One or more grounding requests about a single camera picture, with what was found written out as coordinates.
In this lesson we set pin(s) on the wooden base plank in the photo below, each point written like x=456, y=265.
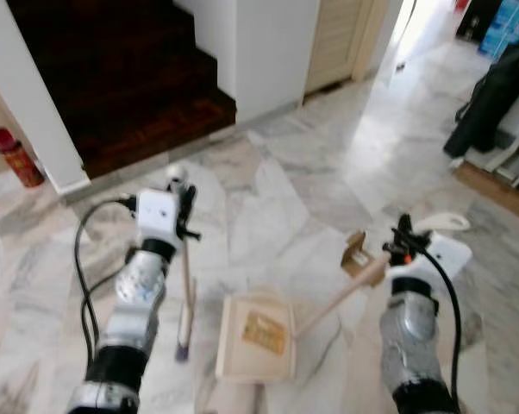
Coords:
x=497, y=191

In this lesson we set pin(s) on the blue box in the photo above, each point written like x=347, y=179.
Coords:
x=509, y=26

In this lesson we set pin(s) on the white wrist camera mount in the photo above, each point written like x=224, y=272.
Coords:
x=447, y=257
x=156, y=216

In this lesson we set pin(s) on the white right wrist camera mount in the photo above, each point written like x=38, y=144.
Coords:
x=447, y=257

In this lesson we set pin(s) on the tall black bag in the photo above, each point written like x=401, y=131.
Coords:
x=488, y=103

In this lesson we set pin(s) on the wooden broom with white knob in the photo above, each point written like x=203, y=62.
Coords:
x=185, y=319

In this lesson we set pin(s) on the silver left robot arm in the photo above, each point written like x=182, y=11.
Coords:
x=134, y=310

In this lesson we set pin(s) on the beige wooden door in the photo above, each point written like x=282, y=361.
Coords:
x=337, y=43

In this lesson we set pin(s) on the cardboard piece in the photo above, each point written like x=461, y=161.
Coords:
x=264, y=334

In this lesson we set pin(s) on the cardboard box with flap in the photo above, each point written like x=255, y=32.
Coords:
x=356, y=257

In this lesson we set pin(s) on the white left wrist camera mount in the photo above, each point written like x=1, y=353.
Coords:
x=156, y=216

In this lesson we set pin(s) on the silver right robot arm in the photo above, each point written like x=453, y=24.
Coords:
x=410, y=336

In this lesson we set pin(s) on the dark wooden staircase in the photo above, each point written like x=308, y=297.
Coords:
x=130, y=86

